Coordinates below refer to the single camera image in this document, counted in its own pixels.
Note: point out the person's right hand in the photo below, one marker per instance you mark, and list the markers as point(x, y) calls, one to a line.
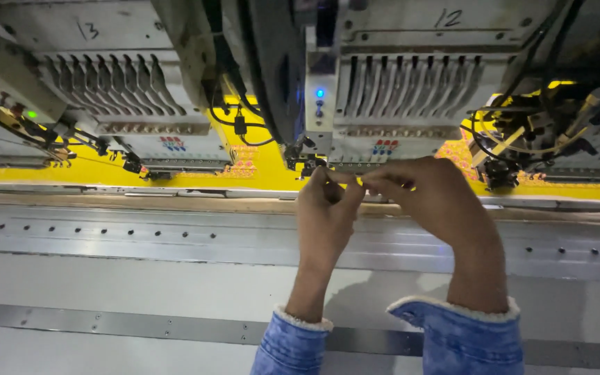
point(435, 198)

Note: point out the person's left hand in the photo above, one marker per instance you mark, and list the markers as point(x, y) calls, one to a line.
point(323, 229)

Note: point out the white embroidery machine head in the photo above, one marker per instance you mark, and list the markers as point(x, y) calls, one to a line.
point(581, 135)
point(123, 93)
point(409, 88)

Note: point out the blue denim left sleeve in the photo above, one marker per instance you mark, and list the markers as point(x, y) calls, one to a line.
point(289, 349)

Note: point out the blue denim sleeve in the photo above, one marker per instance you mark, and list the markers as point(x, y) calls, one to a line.
point(289, 349)
point(461, 343)

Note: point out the blue denim right sleeve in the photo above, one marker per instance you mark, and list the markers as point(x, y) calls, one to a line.
point(461, 343)

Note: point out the dark machine support column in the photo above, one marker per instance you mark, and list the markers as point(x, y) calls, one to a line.
point(263, 62)

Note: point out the dark metal strip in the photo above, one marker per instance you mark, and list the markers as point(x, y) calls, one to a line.
point(123, 317)

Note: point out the yellow embroidered fabric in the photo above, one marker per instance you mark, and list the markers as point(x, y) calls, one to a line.
point(97, 169)

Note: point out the metal embroidery frame bar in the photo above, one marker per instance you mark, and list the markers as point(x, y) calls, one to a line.
point(175, 192)

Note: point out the grey rail with screws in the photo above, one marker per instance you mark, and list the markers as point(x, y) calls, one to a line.
point(123, 234)

